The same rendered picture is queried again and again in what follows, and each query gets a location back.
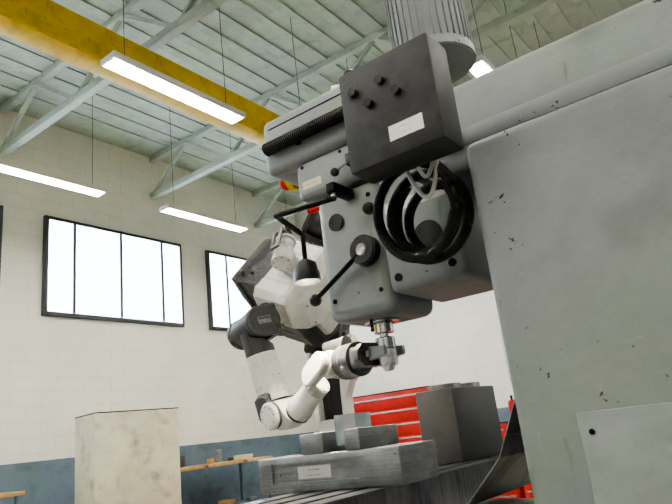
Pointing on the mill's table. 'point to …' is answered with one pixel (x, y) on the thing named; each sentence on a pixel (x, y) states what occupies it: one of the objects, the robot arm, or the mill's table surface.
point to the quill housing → (368, 298)
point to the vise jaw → (319, 443)
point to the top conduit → (303, 132)
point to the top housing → (326, 141)
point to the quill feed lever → (370, 249)
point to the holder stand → (460, 421)
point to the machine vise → (353, 464)
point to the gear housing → (312, 184)
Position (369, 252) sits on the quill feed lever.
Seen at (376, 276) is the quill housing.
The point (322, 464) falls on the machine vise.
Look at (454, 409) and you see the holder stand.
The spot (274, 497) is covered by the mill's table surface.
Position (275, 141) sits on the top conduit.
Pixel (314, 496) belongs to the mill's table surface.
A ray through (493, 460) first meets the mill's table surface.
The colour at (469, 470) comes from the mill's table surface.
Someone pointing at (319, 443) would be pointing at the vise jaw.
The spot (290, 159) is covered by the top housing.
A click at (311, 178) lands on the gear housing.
